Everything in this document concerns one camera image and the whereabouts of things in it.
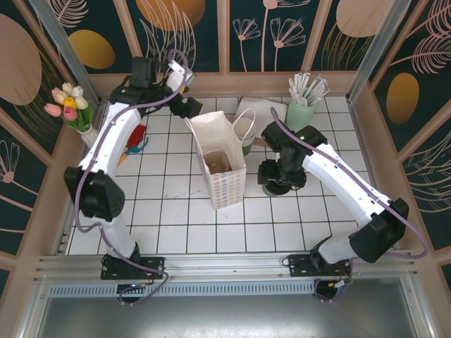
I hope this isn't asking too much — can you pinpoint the green paper coffee cup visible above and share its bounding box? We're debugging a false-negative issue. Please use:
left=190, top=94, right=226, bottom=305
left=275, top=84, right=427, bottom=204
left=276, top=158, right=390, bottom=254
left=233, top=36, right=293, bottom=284
left=264, top=182, right=294, bottom=198

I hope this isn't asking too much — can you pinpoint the white cartoon print paper bag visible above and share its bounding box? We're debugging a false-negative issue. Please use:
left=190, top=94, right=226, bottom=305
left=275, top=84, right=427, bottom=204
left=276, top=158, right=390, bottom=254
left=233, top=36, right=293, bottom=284
left=185, top=107, right=257, bottom=211

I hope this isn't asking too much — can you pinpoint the brown cardboard cup carrier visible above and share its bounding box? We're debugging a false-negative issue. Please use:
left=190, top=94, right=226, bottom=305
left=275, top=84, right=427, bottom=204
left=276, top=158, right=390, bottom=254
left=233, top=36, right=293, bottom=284
left=204, top=151, right=232, bottom=174

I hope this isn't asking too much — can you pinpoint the stack of green paper cups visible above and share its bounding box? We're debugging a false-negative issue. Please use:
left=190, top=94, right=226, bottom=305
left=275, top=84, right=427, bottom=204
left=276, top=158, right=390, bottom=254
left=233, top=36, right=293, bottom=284
left=232, top=118, right=257, bottom=157

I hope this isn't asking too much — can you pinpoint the mint green straw holder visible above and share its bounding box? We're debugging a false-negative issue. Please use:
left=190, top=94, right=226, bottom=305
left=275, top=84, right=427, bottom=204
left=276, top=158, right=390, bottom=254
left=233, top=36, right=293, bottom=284
left=285, top=97, right=317, bottom=130

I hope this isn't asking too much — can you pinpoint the stack of white napkins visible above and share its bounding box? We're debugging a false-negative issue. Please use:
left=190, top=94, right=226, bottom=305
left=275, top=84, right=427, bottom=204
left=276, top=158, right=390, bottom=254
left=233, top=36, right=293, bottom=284
left=236, top=96, right=288, bottom=140

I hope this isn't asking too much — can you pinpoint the white ribbed vase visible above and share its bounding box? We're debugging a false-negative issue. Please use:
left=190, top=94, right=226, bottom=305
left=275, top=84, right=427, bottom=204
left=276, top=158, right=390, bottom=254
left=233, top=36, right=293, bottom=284
left=80, top=128, right=100, bottom=147

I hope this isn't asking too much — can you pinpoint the red toy shovel wooden handle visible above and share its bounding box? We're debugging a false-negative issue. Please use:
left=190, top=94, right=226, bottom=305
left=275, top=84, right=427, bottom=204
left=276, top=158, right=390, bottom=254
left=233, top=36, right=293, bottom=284
left=118, top=125, right=147, bottom=167

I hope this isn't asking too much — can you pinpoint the teal toy rake wooden handle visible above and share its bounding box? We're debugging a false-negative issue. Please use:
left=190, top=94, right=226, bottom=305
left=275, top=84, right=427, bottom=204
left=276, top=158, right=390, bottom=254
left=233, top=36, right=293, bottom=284
left=126, top=137, right=150, bottom=156

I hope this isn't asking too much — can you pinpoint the aluminium frame post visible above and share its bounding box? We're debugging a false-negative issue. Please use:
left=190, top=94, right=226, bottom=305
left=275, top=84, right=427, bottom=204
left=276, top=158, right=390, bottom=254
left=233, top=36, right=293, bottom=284
left=27, top=0, right=104, bottom=104
left=346, top=0, right=414, bottom=105

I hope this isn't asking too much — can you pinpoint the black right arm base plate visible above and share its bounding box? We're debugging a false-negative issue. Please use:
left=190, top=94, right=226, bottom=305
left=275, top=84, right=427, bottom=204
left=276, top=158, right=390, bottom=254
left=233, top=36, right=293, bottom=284
left=288, top=253, right=353, bottom=278

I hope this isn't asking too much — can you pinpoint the aluminium mounting rail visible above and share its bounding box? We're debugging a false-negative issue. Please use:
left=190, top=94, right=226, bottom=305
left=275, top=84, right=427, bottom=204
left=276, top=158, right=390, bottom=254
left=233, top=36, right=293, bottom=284
left=33, top=249, right=421, bottom=284

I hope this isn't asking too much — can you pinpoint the black round cable port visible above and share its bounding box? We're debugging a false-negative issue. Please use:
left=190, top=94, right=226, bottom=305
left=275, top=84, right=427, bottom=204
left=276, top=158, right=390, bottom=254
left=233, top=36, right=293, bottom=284
left=314, top=279, right=353, bottom=303
left=117, top=282, right=149, bottom=306

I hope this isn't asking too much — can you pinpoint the grey slotted cable duct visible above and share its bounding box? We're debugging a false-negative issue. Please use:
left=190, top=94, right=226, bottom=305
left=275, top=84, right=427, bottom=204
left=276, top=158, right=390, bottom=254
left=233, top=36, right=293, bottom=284
left=47, top=283, right=318, bottom=297

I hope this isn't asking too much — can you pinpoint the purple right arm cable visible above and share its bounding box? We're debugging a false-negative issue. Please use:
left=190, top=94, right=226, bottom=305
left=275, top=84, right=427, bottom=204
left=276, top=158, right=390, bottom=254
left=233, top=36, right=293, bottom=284
left=269, top=106, right=430, bottom=303

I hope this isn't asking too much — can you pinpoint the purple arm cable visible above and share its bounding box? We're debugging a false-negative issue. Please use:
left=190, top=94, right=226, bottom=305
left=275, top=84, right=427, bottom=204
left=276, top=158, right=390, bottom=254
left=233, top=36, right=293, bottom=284
left=74, top=49, right=190, bottom=308
left=269, top=106, right=430, bottom=303

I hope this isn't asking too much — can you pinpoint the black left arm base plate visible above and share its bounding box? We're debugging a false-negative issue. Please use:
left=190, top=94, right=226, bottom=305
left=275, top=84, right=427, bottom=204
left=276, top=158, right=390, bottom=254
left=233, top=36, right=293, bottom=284
left=101, top=256, right=166, bottom=281

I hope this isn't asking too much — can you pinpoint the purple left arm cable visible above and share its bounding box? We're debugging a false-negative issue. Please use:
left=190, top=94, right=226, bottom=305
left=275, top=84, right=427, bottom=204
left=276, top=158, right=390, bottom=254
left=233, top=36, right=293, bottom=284
left=74, top=49, right=190, bottom=308

